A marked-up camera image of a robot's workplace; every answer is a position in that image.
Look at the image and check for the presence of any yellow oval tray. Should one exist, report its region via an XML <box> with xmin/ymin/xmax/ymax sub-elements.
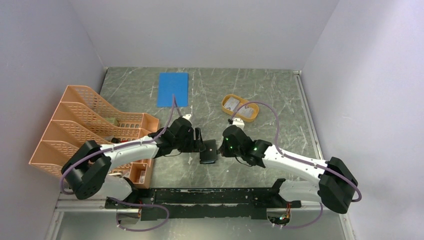
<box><xmin>221</xmin><ymin>94</ymin><xmax>260</xmax><ymax>123</ymax></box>

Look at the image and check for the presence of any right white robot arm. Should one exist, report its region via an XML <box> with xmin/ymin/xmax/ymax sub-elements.
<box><xmin>219</xmin><ymin>125</ymin><xmax>361</xmax><ymax>214</ymax></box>

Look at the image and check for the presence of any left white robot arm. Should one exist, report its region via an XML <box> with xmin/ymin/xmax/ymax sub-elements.
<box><xmin>59</xmin><ymin>117</ymin><xmax>207</xmax><ymax>208</ymax></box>

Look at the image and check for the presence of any silver VIP card stack left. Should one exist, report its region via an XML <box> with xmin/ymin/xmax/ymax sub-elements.
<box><xmin>223</xmin><ymin>97</ymin><xmax>240</xmax><ymax>112</ymax></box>

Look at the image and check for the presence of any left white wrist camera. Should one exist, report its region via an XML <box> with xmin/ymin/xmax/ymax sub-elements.
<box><xmin>182</xmin><ymin>113</ymin><xmax>193</xmax><ymax>122</ymax></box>

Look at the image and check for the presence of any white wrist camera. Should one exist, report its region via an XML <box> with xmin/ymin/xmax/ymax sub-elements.
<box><xmin>182</xmin><ymin>113</ymin><xmax>193</xmax><ymax>122</ymax></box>
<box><xmin>228</xmin><ymin>117</ymin><xmax>245</xmax><ymax>130</ymax></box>

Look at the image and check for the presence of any black card holder wallet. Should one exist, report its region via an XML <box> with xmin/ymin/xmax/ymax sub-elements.
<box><xmin>199</xmin><ymin>139</ymin><xmax>218</xmax><ymax>165</ymax></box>

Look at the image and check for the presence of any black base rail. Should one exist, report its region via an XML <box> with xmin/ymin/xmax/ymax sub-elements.
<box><xmin>104</xmin><ymin>187</ymin><xmax>302</xmax><ymax>221</ymax></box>

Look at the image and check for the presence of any orange mesh file rack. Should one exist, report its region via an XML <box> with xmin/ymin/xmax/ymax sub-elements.
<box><xmin>29</xmin><ymin>85</ymin><xmax>160</xmax><ymax>178</ymax></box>

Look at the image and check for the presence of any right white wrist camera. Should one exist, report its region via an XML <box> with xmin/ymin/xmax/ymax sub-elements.
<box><xmin>228</xmin><ymin>117</ymin><xmax>245</xmax><ymax>130</ymax></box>

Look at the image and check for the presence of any blue flat mat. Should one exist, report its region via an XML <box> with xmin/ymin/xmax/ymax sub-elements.
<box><xmin>156</xmin><ymin>72</ymin><xmax>189</xmax><ymax>108</ymax></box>

